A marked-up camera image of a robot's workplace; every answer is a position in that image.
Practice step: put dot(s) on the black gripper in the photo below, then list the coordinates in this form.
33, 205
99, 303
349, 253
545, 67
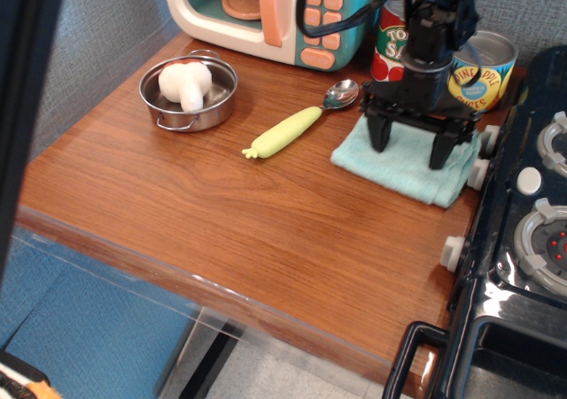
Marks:
420, 99

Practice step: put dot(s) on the light blue cloth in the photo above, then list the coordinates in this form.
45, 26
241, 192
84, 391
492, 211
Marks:
403, 166

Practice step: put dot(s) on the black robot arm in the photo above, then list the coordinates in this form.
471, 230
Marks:
437, 29

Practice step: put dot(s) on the tomato sauce can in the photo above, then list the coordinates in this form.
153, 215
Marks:
391, 40

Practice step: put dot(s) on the grey stove knob middle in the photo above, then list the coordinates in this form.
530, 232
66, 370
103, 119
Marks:
478, 173

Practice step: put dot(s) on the grey stove knob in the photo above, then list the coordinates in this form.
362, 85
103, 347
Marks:
478, 173
451, 252
488, 140

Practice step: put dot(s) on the grey stove knob top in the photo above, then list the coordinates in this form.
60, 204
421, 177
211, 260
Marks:
488, 140

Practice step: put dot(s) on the pineapple slices can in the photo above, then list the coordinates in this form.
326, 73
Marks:
482, 69

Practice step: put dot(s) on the grey stove knob bottom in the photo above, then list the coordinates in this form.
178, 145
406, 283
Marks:
451, 252

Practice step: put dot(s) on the teal toy microwave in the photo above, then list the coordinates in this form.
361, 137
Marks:
275, 36

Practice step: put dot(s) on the orange microwave plate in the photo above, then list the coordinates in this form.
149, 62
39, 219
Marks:
242, 9

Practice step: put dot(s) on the black toy stove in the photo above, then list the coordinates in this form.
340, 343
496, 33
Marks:
506, 334

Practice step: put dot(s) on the small steel pan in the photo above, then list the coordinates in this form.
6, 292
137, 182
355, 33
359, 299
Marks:
218, 103

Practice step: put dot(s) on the white plush mushroom toy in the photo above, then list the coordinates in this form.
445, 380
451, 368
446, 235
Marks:
186, 84

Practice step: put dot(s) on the spoon with yellow-green handle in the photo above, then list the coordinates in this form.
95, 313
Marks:
275, 139

